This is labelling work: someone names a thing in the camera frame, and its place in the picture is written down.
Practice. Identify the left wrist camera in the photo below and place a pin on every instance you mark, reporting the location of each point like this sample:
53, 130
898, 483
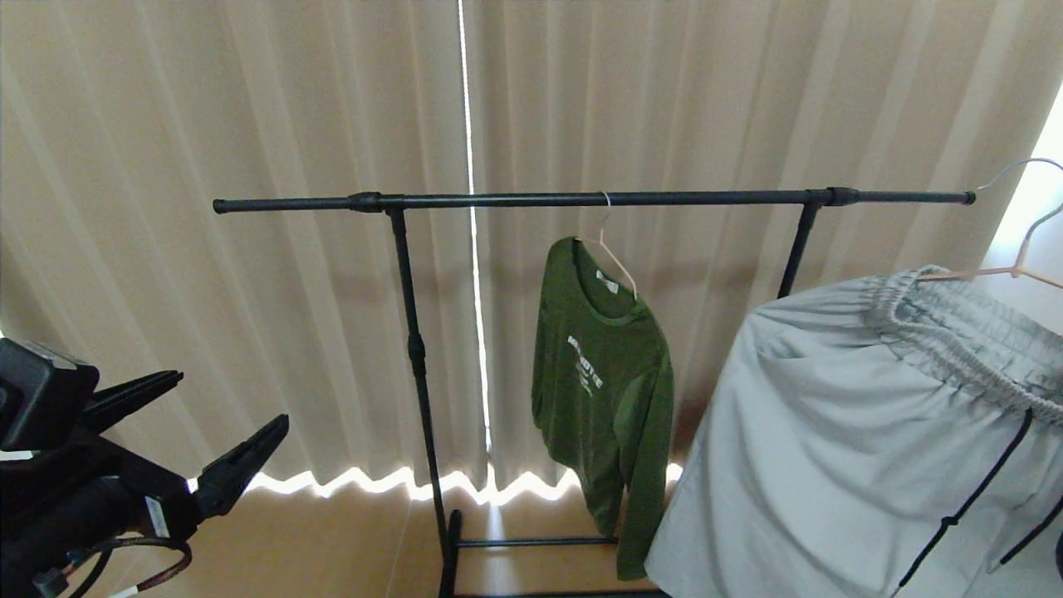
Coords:
41, 399

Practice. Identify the beige curtain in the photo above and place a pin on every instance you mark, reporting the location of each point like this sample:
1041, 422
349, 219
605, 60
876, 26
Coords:
249, 124

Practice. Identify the pale grey garment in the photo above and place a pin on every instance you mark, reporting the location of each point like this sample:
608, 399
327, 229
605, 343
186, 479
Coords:
830, 457

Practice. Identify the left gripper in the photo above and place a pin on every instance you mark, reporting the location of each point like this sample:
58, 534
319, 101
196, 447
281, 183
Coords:
83, 498

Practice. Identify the black clothes rack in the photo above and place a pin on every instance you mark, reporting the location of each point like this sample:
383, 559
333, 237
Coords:
581, 199

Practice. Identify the pink clothes hanger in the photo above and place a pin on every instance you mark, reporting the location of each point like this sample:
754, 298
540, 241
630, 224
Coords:
1026, 241
619, 266

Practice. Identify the green long-sleeved shirt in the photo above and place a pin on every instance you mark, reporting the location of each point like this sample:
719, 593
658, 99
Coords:
606, 399

